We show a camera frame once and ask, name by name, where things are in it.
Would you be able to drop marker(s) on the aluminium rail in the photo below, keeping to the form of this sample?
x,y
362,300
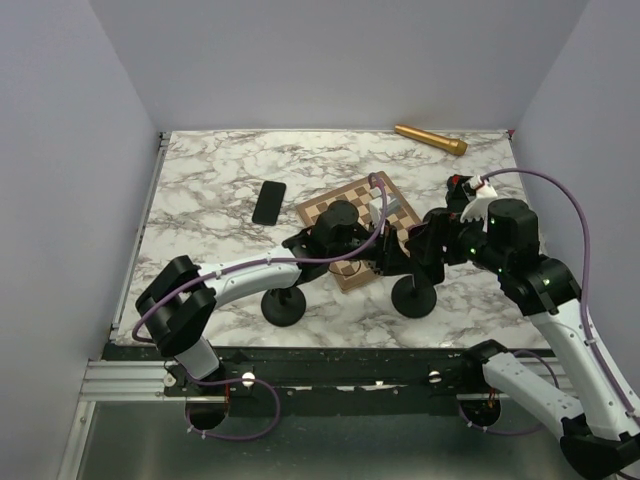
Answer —
x,y
257,395

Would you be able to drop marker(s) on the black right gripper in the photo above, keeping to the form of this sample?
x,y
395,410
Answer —
x,y
454,255

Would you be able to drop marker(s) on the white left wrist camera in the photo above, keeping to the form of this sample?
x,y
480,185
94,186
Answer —
x,y
381,206

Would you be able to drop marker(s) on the red black knob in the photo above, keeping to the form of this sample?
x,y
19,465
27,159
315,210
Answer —
x,y
453,182

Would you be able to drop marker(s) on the black mounting base plate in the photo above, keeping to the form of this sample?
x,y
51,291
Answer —
x,y
344,365

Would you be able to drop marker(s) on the gold microphone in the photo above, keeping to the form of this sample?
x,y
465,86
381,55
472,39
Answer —
x,y
456,147

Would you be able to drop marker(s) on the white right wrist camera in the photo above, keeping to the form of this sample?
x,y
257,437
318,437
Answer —
x,y
480,194

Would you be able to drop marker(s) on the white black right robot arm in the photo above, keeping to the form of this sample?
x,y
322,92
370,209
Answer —
x,y
597,433

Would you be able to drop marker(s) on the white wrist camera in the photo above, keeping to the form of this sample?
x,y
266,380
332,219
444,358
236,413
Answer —
x,y
480,194
381,206

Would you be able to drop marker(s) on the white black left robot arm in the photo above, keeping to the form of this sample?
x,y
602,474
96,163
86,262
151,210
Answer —
x,y
175,308

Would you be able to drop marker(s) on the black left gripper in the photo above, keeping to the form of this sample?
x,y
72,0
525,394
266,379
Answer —
x,y
389,257

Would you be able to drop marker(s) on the wooden chessboard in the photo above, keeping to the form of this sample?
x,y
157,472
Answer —
x,y
350,275

